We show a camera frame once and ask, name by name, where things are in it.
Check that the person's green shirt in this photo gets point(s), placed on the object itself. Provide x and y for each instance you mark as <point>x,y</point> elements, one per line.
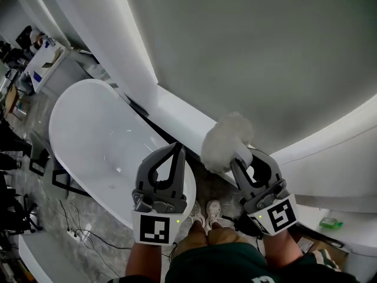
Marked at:
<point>212,264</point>

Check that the person's left forearm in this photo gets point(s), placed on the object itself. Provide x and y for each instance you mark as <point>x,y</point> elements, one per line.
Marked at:
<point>141,264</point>

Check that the white sneaker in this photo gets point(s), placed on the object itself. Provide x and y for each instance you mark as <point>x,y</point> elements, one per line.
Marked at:
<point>196,214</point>
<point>213,212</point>

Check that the small open cardboard box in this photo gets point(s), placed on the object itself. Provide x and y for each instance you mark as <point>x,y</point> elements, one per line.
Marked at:
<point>51,58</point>

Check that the black metal table leg frame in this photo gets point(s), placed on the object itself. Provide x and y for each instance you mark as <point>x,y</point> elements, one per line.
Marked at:
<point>54,178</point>

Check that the grey roller blind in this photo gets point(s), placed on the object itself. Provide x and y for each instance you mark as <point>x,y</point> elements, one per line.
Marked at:
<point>250,55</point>

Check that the white fluffy duster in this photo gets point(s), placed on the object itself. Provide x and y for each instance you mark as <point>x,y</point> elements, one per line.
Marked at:
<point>226,140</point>

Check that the white power strip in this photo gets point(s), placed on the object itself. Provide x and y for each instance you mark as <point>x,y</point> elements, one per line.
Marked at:
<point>75,236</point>

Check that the green plastic bottle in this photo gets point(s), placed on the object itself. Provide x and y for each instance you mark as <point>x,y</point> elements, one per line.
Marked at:
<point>330,223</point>

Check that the person's right forearm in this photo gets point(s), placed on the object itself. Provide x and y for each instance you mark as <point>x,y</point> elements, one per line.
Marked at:
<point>279,249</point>

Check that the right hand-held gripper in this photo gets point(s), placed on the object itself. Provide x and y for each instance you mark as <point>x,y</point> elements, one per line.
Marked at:
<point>279,214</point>

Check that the white curved panel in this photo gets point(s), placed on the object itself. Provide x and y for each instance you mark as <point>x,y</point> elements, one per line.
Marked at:
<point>44,261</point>

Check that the white bathtub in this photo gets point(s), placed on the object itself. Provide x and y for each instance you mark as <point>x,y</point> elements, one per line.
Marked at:
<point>97,140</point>

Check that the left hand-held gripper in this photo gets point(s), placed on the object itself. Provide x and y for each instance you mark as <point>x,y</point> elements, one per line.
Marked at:
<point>154,228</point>

